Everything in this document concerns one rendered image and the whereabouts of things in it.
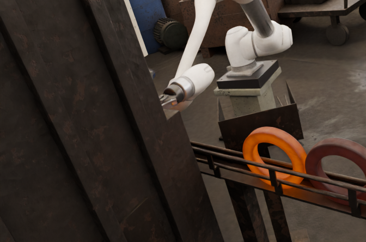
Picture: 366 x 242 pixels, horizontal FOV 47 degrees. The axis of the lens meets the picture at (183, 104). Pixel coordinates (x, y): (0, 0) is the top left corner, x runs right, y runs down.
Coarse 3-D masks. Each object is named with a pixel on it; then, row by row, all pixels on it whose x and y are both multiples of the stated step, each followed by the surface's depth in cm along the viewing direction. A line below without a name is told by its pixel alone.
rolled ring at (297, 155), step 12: (252, 132) 115; (264, 132) 110; (276, 132) 109; (252, 144) 115; (276, 144) 110; (288, 144) 107; (300, 144) 109; (252, 156) 118; (300, 156) 107; (252, 168) 120; (264, 168) 119; (300, 168) 109; (264, 180) 119; (288, 180) 114; (300, 180) 111
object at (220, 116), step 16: (256, 112) 138; (272, 112) 137; (288, 112) 137; (224, 128) 141; (240, 128) 140; (256, 128) 140; (288, 128) 139; (224, 144) 144; (240, 144) 143; (272, 144) 142; (272, 208) 163; (272, 224) 166; (272, 240) 182; (288, 240) 169; (304, 240) 177
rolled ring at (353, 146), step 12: (324, 144) 101; (336, 144) 99; (348, 144) 98; (360, 144) 98; (312, 156) 105; (324, 156) 102; (348, 156) 98; (360, 156) 96; (312, 168) 107; (312, 180) 109; (336, 192) 106; (360, 192) 102; (348, 204) 105
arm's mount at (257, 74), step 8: (264, 64) 259; (272, 64) 255; (256, 72) 250; (264, 72) 246; (272, 72) 255; (224, 80) 255; (232, 80) 251; (240, 80) 247; (248, 80) 244; (256, 80) 241; (264, 80) 246; (224, 88) 257; (232, 88) 254; (240, 88) 250; (248, 88) 247; (256, 88) 244
